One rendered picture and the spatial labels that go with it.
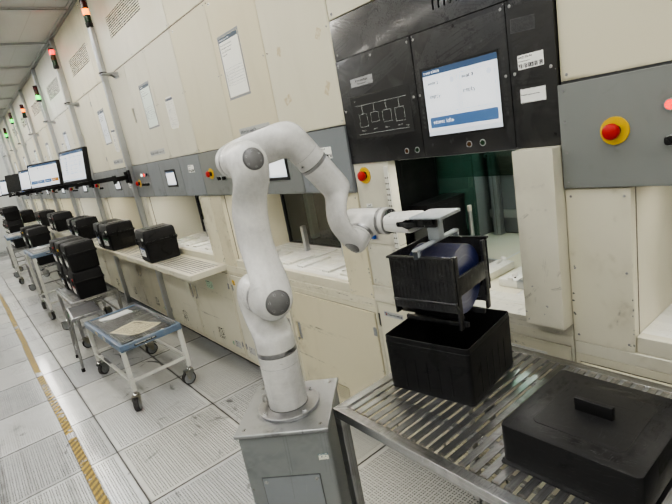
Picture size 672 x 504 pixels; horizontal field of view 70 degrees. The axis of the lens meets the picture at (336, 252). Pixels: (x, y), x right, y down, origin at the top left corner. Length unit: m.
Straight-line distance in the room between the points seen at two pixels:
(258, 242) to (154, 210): 3.30
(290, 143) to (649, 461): 1.08
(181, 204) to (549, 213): 3.71
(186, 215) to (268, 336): 3.35
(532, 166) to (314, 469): 1.06
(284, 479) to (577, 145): 1.24
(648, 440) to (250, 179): 1.04
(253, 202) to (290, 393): 0.57
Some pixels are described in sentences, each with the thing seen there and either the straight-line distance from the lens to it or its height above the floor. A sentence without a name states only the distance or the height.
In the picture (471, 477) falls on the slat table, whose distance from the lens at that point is 1.22.
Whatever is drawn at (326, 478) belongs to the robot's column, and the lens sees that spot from 1.54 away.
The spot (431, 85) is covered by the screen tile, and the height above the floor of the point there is 1.63.
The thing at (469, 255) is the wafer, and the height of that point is 1.14.
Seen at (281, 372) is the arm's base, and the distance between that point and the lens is 1.46.
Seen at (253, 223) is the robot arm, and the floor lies 1.34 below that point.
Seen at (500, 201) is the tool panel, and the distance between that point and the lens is 2.66.
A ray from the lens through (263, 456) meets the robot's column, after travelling 1.53.
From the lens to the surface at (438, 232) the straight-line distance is 1.40.
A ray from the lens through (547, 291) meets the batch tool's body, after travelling 1.55.
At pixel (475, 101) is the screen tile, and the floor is 1.56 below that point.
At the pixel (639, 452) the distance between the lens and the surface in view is 1.15.
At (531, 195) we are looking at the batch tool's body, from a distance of 1.49.
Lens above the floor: 1.55
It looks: 14 degrees down
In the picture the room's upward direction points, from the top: 10 degrees counter-clockwise
